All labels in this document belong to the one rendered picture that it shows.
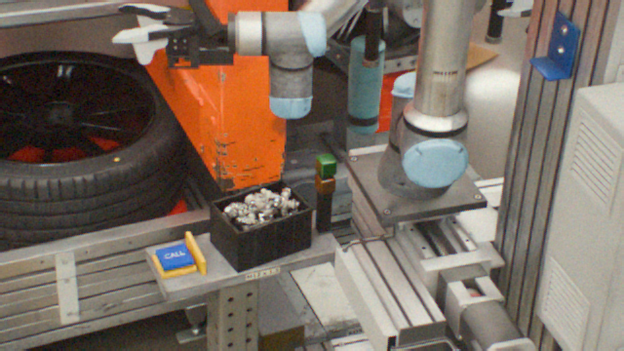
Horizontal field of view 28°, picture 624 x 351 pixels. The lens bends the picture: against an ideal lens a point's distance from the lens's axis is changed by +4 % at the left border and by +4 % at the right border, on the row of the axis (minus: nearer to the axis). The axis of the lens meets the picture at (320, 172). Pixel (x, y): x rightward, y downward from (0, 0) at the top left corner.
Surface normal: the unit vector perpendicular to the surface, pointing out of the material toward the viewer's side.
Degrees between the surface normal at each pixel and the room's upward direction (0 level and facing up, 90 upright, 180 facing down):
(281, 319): 0
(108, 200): 90
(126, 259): 90
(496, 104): 0
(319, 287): 0
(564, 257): 90
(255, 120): 90
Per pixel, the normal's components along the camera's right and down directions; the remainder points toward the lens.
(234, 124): 0.39, 0.54
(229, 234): -0.85, 0.27
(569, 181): -0.95, 0.15
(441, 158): 0.07, 0.67
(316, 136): 0.04, -0.82
